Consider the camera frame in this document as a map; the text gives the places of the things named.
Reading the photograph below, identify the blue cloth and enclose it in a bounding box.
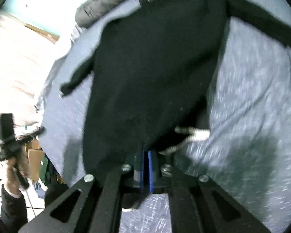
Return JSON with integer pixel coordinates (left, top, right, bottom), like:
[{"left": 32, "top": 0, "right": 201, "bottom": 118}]
[{"left": 33, "top": 182, "right": 48, "bottom": 198}]

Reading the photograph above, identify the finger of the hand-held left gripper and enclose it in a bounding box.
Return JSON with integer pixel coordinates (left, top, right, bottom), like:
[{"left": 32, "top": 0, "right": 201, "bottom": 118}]
[{"left": 19, "top": 125, "right": 45, "bottom": 142}]

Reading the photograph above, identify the dark green object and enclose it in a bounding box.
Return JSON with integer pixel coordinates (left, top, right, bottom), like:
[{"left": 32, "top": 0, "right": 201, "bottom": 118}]
[{"left": 39, "top": 156, "right": 50, "bottom": 183}]

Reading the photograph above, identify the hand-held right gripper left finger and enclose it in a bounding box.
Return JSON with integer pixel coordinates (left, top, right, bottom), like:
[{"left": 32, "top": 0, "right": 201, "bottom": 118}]
[{"left": 18, "top": 150, "right": 147, "bottom": 233}]

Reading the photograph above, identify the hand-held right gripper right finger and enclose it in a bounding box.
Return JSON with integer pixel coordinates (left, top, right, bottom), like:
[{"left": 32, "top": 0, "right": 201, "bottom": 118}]
[{"left": 147, "top": 150, "right": 270, "bottom": 233}]

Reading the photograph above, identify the dark grey rolled duvet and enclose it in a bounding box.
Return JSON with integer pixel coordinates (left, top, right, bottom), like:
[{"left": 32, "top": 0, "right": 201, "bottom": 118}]
[{"left": 75, "top": 0, "right": 136, "bottom": 27}]

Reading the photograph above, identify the bed with blue sheet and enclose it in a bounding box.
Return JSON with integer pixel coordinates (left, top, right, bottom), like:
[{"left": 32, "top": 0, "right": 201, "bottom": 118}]
[{"left": 40, "top": 0, "right": 291, "bottom": 233}]

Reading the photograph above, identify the cardboard box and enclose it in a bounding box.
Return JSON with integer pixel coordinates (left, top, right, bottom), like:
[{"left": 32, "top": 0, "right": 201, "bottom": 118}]
[{"left": 27, "top": 149, "right": 48, "bottom": 185}]

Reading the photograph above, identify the person's left hand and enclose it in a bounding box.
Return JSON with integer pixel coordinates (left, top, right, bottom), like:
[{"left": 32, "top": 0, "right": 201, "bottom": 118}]
[{"left": 5, "top": 146, "right": 31, "bottom": 195}]

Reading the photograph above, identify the wooden board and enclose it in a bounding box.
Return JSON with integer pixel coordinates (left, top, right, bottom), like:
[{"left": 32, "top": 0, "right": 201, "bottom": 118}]
[{"left": 24, "top": 23, "right": 60, "bottom": 44}]

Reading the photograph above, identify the black sweater with white trim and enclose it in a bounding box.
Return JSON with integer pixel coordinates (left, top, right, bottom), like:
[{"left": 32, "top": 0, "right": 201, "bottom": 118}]
[{"left": 59, "top": 0, "right": 291, "bottom": 211}]

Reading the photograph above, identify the person's left forearm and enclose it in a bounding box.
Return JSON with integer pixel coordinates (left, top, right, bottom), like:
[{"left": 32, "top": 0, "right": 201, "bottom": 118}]
[{"left": 0, "top": 184, "right": 28, "bottom": 227}]

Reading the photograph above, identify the pale pink curtain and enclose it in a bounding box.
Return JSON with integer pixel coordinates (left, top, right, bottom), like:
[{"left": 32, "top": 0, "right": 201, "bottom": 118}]
[{"left": 0, "top": 13, "right": 56, "bottom": 127}]

